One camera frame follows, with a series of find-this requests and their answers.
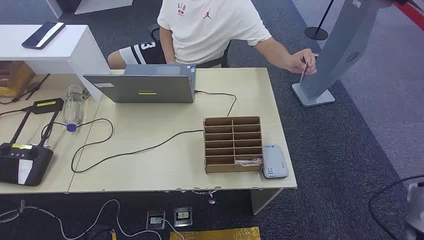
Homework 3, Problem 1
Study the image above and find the yellow floor sheet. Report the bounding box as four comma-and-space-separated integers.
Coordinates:
169, 226, 262, 240

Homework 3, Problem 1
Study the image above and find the room key card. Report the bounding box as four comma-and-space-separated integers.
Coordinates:
235, 158, 263, 168

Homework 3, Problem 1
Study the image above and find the metal knob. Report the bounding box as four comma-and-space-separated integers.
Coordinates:
192, 189, 220, 205

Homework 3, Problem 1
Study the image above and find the black remote controller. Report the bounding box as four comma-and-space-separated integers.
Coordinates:
0, 97, 65, 187

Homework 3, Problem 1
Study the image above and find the grey kiosk stand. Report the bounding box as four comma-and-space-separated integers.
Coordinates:
291, 0, 395, 109

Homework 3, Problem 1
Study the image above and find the white cabinet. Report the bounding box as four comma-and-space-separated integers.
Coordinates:
45, 0, 134, 19

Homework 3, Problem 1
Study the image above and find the long white floor cable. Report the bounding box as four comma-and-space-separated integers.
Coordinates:
0, 198, 164, 240

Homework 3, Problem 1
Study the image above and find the floor socket with yellow label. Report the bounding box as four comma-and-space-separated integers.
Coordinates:
173, 205, 194, 228

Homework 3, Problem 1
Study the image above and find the thick black floor cable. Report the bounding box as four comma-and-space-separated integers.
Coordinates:
368, 174, 424, 240

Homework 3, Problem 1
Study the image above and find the grey laptop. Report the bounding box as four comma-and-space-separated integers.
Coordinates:
82, 63, 197, 104

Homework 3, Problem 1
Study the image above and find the person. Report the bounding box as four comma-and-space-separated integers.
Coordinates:
107, 0, 317, 75

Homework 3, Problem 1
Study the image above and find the thin black cable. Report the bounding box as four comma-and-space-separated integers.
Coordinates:
0, 105, 34, 117

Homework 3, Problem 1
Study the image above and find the red barrier belt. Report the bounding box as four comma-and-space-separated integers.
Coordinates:
392, 0, 424, 29

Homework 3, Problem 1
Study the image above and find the black stanchion post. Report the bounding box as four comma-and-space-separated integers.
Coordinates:
304, 0, 335, 42

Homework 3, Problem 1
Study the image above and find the clear plastic water bottle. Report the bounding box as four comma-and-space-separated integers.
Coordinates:
62, 84, 84, 133

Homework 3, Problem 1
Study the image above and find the floor socket with white plug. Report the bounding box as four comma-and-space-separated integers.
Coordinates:
146, 209, 166, 231

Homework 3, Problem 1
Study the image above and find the white side table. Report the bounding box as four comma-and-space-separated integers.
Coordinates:
0, 24, 112, 102

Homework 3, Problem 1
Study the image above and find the person's left hand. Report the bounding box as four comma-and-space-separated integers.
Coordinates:
285, 48, 317, 75

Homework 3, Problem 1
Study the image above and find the black phone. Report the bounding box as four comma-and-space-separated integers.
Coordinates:
21, 21, 66, 51

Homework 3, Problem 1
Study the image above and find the grey card reader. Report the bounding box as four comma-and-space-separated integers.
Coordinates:
262, 143, 289, 180

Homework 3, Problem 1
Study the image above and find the short white floor cable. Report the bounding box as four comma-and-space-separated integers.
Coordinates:
161, 218, 185, 240

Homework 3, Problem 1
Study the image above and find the brown slotted card organizer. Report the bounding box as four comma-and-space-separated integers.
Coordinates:
202, 115, 265, 174

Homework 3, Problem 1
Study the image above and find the small black tripod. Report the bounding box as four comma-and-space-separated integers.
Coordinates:
11, 73, 51, 104

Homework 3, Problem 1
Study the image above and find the white desk leg panel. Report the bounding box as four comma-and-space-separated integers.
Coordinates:
250, 188, 284, 216

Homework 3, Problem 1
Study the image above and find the long black cable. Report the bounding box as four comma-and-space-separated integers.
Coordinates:
41, 89, 238, 174

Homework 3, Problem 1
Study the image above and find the wooden box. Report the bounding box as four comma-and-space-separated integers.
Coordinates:
0, 60, 36, 98

